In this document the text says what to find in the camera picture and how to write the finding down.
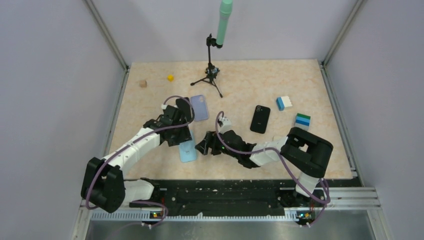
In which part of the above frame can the brown wooden cube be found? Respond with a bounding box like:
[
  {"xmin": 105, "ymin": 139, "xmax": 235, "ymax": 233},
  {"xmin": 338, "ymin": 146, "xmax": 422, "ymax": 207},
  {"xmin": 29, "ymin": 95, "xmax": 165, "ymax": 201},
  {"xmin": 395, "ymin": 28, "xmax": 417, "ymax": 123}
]
[{"xmin": 138, "ymin": 79, "xmax": 148, "ymax": 88}]

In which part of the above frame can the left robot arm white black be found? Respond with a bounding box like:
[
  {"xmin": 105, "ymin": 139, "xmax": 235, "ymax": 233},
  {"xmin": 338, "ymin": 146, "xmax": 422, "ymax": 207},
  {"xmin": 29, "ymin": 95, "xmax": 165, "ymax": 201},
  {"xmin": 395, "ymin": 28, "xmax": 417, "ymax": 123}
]
[{"xmin": 80, "ymin": 105, "xmax": 192, "ymax": 213}]

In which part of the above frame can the light blue phone case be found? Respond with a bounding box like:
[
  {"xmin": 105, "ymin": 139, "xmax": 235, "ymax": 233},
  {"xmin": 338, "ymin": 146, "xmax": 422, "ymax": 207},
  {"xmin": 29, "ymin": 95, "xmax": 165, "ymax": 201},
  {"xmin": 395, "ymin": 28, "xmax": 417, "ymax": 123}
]
[{"xmin": 178, "ymin": 130, "xmax": 197, "ymax": 163}]

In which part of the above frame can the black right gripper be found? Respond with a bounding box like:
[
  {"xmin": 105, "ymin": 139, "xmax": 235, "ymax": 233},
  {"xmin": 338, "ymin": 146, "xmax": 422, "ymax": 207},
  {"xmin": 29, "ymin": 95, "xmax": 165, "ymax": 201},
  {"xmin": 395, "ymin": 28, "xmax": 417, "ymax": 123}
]
[{"xmin": 195, "ymin": 129, "xmax": 240, "ymax": 160}]

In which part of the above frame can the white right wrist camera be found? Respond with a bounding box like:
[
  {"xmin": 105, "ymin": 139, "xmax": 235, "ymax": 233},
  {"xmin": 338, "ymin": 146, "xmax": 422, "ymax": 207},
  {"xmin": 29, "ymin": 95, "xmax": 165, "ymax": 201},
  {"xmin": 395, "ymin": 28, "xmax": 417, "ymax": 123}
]
[{"xmin": 218, "ymin": 116, "xmax": 232, "ymax": 134}]

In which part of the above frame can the black mini tripod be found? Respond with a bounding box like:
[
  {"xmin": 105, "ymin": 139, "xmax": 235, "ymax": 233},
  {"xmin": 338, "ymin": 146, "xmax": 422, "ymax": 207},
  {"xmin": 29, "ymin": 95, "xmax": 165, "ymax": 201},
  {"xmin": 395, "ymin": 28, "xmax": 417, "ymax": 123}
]
[{"xmin": 190, "ymin": 34, "xmax": 223, "ymax": 98}]

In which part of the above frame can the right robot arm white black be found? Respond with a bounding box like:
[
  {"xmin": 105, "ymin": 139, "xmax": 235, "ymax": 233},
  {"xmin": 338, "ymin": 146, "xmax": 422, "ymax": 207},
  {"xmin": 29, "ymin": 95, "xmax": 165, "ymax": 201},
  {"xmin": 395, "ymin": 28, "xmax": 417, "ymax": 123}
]
[{"xmin": 195, "ymin": 127, "xmax": 334, "ymax": 206}]

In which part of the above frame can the lilac phone case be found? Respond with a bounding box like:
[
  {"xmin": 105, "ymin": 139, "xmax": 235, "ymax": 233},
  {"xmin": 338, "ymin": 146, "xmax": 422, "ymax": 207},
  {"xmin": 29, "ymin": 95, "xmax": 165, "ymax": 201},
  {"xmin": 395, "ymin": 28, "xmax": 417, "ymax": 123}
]
[{"xmin": 190, "ymin": 94, "xmax": 209, "ymax": 122}]

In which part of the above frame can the mint green microphone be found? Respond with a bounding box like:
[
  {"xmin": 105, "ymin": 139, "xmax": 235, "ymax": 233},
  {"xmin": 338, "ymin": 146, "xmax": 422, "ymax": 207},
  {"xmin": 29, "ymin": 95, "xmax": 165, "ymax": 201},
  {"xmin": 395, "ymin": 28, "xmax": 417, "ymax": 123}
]
[{"xmin": 215, "ymin": 0, "xmax": 233, "ymax": 48}]

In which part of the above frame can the green blue grey block stack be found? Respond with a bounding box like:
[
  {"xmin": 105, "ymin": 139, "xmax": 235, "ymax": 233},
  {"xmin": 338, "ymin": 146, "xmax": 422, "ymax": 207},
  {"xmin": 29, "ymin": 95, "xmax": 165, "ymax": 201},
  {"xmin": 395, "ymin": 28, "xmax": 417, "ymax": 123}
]
[{"xmin": 294, "ymin": 113, "xmax": 311, "ymax": 131}]

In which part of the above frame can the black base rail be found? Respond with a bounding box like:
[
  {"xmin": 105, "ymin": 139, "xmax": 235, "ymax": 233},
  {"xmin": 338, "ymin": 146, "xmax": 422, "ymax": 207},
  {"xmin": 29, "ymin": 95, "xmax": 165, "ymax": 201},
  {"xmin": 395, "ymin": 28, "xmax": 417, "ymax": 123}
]
[{"xmin": 125, "ymin": 178, "xmax": 362, "ymax": 223}]

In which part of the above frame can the black smartphone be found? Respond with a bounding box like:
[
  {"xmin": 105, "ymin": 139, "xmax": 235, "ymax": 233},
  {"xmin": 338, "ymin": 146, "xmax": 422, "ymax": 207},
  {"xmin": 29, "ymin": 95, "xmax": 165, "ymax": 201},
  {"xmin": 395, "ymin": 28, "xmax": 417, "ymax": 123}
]
[{"xmin": 175, "ymin": 97, "xmax": 192, "ymax": 122}]

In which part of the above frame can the black phone case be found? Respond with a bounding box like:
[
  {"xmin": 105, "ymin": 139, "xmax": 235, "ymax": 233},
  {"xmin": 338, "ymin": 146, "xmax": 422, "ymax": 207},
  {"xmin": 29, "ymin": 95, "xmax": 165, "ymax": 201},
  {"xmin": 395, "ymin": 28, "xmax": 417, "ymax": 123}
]
[{"xmin": 250, "ymin": 105, "xmax": 271, "ymax": 134}]

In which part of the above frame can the blue white toy block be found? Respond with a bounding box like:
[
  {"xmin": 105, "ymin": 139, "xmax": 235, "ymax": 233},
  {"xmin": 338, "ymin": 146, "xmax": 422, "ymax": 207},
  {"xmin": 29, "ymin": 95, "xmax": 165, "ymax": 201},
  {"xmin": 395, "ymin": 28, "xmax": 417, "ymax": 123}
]
[{"xmin": 276, "ymin": 95, "xmax": 293, "ymax": 111}]

